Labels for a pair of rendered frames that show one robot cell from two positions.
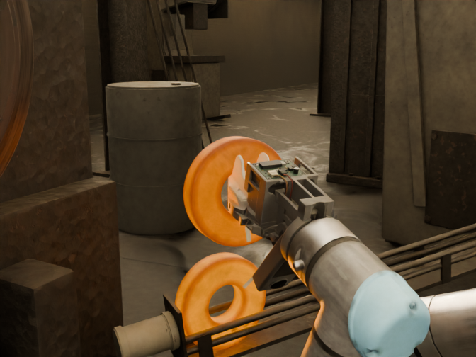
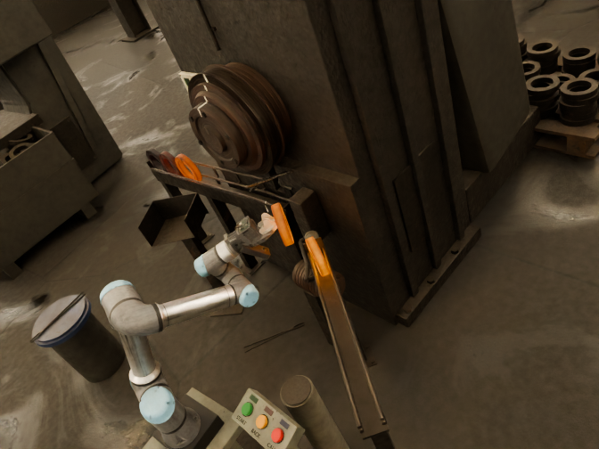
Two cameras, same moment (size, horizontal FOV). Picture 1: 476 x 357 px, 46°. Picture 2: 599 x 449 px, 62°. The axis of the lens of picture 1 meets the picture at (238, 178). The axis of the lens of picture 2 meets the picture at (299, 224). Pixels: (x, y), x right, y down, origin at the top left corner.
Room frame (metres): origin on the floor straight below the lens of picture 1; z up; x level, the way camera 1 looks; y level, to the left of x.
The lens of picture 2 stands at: (1.50, -1.20, 1.97)
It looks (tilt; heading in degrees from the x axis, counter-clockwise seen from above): 38 degrees down; 119
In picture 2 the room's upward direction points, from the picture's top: 24 degrees counter-clockwise
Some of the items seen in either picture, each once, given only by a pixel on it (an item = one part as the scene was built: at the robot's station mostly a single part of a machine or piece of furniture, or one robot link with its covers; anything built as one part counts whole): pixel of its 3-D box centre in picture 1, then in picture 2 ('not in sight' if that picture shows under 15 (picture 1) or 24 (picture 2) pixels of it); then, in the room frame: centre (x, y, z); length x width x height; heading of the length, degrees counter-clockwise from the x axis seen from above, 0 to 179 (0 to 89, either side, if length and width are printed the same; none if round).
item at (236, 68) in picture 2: not in sight; (249, 111); (0.56, 0.47, 1.11); 0.47 x 0.10 x 0.47; 150
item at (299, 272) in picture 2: not in sight; (332, 308); (0.74, 0.12, 0.27); 0.22 x 0.13 x 0.53; 150
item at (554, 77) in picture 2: not in sight; (524, 77); (1.67, 2.00, 0.22); 1.20 x 0.81 x 0.44; 148
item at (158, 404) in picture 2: not in sight; (160, 407); (0.29, -0.53, 0.53); 0.13 x 0.12 x 0.14; 139
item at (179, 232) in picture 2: not in sight; (200, 259); (-0.03, 0.38, 0.36); 0.26 x 0.20 x 0.72; 5
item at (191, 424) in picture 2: not in sight; (176, 422); (0.30, -0.53, 0.42); 0.15 x 0.15 x 0.10
